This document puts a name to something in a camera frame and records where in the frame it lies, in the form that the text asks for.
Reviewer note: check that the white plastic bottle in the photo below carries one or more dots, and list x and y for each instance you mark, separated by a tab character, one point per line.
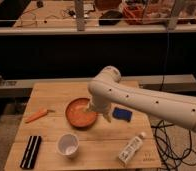
129	150

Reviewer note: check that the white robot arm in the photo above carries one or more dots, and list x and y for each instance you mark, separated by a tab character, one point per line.
105	89

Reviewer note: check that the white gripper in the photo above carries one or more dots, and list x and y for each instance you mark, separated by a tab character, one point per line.
100	105

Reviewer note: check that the black white striped eraser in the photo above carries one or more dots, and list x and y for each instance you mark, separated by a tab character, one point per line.
30	153

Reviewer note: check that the orange toy carrot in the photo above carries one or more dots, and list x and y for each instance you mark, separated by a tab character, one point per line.
36	115

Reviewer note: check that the metal frame post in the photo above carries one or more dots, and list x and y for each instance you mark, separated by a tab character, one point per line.
175	12
79	10

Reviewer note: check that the blue sponge block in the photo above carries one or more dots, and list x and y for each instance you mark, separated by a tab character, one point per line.
122	114

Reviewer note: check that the white paper cup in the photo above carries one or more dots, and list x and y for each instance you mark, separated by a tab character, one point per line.
68	145

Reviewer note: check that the orange wooden bowl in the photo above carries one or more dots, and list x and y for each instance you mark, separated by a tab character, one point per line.
77	114

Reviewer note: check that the black bag on bench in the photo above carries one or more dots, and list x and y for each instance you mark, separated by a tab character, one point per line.
110	17

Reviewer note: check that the orange crate on bench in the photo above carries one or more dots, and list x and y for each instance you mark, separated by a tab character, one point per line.
133	13

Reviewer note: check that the metal frame post right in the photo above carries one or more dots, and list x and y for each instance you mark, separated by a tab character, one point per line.
175	12

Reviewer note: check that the metal clamp at left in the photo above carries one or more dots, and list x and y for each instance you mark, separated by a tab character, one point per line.
4	82

